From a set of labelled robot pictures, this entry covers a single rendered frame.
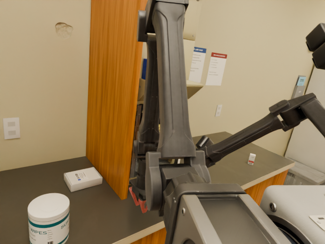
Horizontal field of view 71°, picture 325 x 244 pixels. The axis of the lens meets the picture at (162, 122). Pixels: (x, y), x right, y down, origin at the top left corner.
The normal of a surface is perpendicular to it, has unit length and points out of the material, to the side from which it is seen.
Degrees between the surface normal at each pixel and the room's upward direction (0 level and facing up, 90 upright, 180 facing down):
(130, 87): 90
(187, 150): 58
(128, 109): 90
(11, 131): 90
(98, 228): 0
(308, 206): 0
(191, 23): 90
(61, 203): 0
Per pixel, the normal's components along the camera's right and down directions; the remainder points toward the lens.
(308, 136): -0.79, 0.08
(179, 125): 0.20, -0.22
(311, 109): -0.69, -0.55
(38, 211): 0.14, -0.94
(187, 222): -0.97, -0.07
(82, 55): 0.60, 0.32
